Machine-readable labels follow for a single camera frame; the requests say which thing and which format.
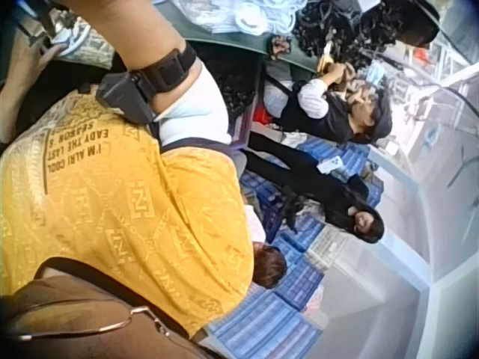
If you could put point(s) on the person's right hand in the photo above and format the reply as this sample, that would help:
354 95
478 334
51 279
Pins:
127 26

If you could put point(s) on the person's left hand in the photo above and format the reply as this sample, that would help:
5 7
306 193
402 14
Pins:
20 67

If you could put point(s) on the white grey sneaker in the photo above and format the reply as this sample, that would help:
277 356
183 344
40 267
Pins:
73 35

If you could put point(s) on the black metal tool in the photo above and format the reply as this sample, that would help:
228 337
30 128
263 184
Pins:
35 18

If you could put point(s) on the black wrist band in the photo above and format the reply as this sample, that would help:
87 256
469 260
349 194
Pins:
164 73

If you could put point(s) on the green work table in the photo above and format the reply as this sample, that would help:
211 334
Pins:
224 41

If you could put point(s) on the heap of white parts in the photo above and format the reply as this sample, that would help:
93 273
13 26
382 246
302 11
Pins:
243 16

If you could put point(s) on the red crate of black parts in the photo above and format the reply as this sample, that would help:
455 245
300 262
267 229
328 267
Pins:
234 86

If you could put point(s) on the heap of black parts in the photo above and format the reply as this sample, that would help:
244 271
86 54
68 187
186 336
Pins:
355 26

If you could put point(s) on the white card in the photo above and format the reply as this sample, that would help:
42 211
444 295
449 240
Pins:
330 163

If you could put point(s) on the white plastic crate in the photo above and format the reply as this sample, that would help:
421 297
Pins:
329 245

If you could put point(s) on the stack of blue crates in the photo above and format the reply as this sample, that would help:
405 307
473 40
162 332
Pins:
269 321

